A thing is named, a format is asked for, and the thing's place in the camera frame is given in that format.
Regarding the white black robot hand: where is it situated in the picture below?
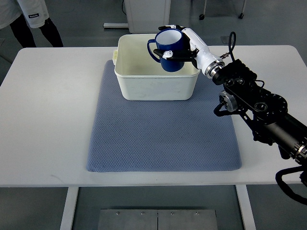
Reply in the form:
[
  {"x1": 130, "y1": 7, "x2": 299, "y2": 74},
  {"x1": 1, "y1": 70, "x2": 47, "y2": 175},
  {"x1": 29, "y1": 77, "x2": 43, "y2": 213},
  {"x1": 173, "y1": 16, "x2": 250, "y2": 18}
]
[{"x1": 150, "y1": 25, "x2": 224, "y2": 78}]

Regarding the blue mug white inside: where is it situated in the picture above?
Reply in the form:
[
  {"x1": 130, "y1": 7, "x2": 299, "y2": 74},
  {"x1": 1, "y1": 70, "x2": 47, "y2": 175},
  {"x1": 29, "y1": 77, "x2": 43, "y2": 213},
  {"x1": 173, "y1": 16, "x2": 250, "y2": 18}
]
[{"x1": 147, "y1": 29, "x2": 184, "y2": 72}]

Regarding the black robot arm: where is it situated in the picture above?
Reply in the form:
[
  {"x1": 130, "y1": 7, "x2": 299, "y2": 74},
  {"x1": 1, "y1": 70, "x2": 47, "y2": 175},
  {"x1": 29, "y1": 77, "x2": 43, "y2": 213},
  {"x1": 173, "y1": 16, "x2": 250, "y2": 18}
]
[{"x1": 210, "y1": 32, "x2": 307, "y2": 205}]

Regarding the white plastic box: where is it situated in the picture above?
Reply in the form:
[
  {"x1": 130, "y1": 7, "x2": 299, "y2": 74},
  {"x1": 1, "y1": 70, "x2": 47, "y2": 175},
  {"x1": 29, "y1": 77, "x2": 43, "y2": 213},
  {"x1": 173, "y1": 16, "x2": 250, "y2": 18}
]
[{"x1": 113, "y1": 34, "x2": 200, "y2": 101}]

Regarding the grey floor outlet plate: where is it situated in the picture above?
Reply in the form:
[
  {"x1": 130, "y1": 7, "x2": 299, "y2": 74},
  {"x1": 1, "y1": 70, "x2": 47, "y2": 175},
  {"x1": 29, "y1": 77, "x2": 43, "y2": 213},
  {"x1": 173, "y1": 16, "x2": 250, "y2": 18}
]
[{"x1": 221, "y1": 36, "x2": 235, "y2": 44}]

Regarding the blue grey textured mat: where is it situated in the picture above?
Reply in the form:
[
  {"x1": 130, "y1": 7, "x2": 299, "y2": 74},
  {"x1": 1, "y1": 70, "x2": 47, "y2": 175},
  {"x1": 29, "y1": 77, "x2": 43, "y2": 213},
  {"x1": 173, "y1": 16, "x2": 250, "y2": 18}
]
[{"x1": 86, "y1": 61, "x2": 241, "y2": 173}]

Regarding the person in white coat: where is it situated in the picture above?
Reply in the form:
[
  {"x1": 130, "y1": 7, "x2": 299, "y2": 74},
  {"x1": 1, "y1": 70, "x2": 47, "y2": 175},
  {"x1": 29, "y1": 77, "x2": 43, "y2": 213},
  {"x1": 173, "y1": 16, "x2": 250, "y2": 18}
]
[{"x1": 0, "y1": 0, "x2": 63, "y2": 48}]

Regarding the right white table leg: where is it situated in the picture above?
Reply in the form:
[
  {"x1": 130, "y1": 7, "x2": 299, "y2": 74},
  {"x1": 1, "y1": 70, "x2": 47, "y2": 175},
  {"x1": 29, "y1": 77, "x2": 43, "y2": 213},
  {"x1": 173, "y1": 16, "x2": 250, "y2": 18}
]
[{"x1": 236, "y1": 185, "x2": 256, "y2": 230}]

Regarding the white table leg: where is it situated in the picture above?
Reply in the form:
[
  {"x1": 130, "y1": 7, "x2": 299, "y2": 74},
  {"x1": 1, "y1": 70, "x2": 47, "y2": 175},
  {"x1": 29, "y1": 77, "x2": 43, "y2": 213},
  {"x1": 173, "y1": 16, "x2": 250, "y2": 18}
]
[
  {"x1": 236, "y1": 185, "x2": 256, "y2": 230},
  {"x1": 60, "y1": 187, "x2": 79, "y2": 230}
]

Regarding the left white table leg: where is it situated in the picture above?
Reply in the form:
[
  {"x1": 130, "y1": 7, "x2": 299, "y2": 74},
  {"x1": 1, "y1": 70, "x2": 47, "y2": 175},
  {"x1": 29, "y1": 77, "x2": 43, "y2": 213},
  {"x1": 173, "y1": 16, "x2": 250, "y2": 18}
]
[{"x1": 60, "y1": 187, "x2": 79, "y2": 230}]

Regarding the metal floor plate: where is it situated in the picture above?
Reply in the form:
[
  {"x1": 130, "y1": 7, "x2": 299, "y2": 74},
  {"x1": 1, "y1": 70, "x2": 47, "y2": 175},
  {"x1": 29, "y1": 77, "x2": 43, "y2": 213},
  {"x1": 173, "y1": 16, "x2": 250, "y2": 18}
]
[{"x1": 98, "y1": 209, "x2": 218, "y2": 230}]

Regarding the white cabinet pedestal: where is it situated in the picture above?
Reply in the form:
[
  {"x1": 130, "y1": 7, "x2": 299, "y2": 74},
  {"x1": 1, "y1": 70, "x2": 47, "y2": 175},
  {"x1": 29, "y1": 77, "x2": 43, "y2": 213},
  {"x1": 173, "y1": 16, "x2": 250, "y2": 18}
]
[{"x1": 103, "y1": 0, "x2": 171, "y2": 34}]

